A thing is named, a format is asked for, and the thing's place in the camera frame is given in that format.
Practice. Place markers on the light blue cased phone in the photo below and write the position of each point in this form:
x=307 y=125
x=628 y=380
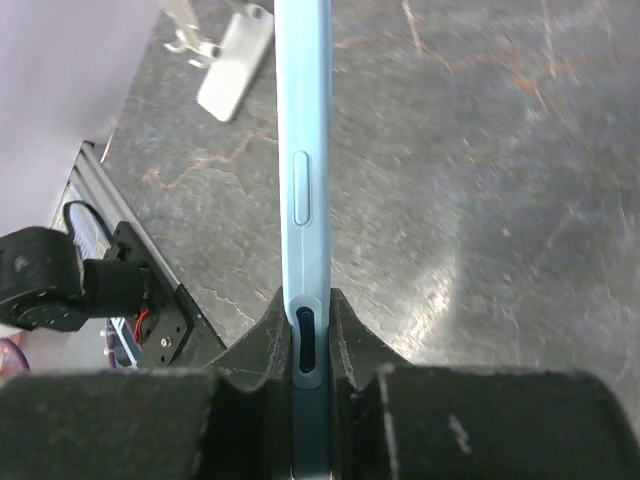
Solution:
x=303 y=73

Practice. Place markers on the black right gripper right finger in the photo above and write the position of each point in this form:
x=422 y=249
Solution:
x=395 y=420

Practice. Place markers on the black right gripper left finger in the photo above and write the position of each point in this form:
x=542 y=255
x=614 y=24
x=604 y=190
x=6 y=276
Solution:
x=227 y=420

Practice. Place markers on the white phone stand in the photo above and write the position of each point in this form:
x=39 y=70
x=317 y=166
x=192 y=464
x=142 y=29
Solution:
x=231 y=64

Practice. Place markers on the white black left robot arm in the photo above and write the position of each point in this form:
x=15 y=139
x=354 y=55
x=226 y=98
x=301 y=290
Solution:
x=45 y=283

